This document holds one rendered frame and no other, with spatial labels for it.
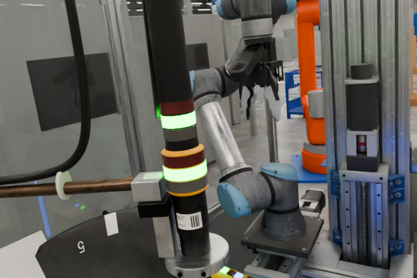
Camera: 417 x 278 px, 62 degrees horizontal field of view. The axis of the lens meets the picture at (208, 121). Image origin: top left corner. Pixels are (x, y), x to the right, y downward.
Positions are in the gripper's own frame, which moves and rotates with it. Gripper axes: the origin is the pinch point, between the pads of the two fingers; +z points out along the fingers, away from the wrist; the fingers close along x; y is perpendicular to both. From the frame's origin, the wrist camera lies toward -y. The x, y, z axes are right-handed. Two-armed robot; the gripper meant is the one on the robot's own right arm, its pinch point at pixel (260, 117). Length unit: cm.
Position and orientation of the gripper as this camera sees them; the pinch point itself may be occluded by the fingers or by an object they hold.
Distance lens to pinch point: 91.1
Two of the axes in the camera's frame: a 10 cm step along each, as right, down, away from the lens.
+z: 1.2, 9.7, 2.1
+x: -7.4, -0.5, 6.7
